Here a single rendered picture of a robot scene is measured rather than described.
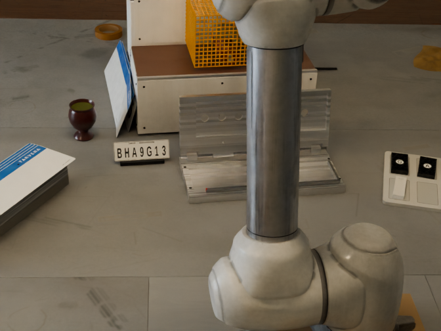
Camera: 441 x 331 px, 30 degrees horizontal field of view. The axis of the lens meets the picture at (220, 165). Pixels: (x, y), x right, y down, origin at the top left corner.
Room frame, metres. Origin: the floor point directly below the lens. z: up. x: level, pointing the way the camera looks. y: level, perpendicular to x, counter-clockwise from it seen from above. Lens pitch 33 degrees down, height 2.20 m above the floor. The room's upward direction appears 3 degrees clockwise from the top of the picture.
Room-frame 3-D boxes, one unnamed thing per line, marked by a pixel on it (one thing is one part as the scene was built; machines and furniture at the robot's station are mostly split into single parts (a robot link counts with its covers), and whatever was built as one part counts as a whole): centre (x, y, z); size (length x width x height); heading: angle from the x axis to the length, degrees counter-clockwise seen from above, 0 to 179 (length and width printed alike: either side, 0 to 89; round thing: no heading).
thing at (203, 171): (1.96, -0.12, 0.92); 0.44 x 0.21 x 0.04; 102
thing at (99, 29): (2.89, 0.45, 0.91); 0.10 x 0.10 x 0.02
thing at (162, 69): (2.42, -0.07, 1.09); 0.75 x 0.40 x 0.38; 102
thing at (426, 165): (2.03, -0.60, 0.92); 0.10 x 0.05 x 0.01; 166
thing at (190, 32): (2.34, 0.00, 1.19); 0.23 x 0.20 x 0.17; 102
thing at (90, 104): (2.14, 0.42, 0.96); 0.09 x 0.09 x 0.11
